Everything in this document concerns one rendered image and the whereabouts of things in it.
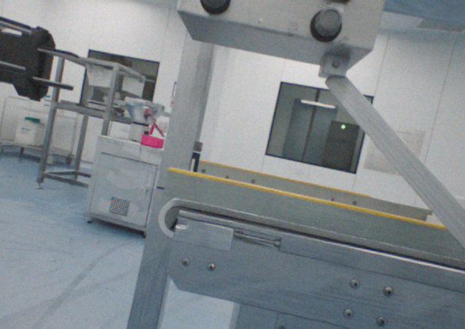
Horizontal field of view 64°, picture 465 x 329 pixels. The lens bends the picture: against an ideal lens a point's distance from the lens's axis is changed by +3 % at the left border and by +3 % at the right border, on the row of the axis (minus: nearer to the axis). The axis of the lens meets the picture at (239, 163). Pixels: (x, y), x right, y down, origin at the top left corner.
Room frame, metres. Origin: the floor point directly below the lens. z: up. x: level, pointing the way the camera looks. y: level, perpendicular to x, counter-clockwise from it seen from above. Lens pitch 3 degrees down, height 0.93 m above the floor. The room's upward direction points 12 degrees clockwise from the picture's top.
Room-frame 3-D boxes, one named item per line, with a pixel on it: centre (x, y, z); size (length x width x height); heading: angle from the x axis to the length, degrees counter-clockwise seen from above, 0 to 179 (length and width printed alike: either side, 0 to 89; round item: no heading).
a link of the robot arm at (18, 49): (0.67, 0.43, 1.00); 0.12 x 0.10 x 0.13; 80
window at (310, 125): (5.51, -1.04, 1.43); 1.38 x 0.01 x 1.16; 78
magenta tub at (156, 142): (3.08, 0.76, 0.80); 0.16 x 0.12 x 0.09; 78
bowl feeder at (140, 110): (3.36, 0.90, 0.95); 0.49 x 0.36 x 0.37; 78
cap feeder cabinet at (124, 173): (3.30, 0.86, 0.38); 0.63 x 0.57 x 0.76; 78
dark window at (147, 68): (6.20, 2.26, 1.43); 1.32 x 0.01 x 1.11; 78
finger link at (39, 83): (0.65, 0.35, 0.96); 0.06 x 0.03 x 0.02; 80
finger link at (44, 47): (0.65, 0.35, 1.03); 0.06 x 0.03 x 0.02; 80
